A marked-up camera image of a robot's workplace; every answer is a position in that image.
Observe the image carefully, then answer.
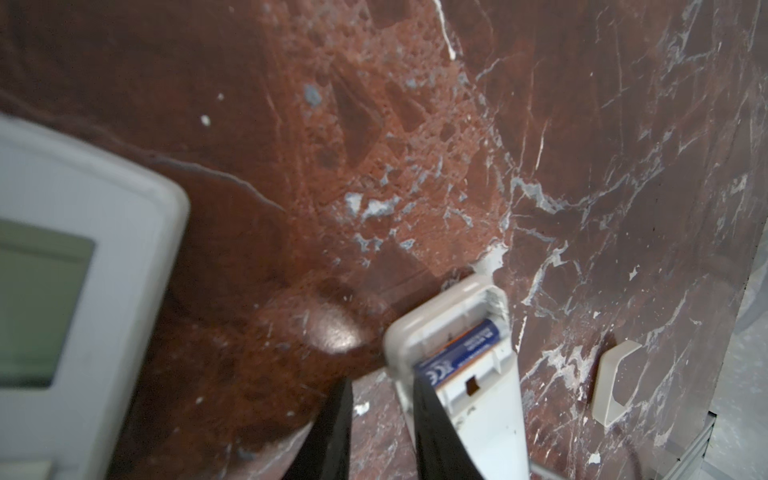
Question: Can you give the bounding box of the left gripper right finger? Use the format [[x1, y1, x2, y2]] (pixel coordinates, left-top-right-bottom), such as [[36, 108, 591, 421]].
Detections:
[[413, 376, 482, 480]]

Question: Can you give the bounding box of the white battery cover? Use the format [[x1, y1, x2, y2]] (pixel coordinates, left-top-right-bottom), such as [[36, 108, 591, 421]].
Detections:
[[591, 340, 642, 429]]

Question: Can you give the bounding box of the blue AAA battery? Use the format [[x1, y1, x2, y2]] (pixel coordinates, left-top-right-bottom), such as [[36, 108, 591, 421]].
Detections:
[[414, 319, 501, 388]]

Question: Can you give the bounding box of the white remote control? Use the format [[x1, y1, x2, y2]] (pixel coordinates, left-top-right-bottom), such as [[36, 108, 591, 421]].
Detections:
[[1, 115, 190, 479], [384, 274, 530, 479]]

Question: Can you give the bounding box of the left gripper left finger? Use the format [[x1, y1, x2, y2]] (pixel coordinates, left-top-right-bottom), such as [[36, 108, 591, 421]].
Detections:
[[283, 378, 353, 480]]

